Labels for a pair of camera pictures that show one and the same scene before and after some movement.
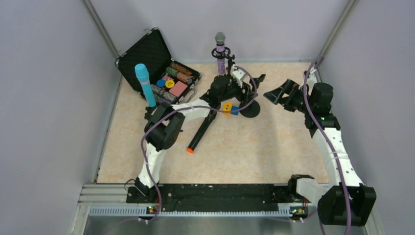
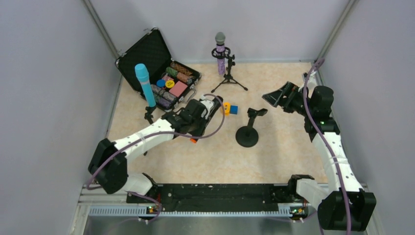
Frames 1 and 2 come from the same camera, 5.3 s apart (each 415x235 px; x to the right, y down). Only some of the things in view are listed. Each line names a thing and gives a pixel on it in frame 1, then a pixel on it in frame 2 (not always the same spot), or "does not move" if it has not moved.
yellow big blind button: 170,83 does not move
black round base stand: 251,111 → 247,136
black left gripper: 245,89 → 201,121
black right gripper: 290,97 does not move
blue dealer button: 161,82 does not move
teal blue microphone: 142,73 does not move
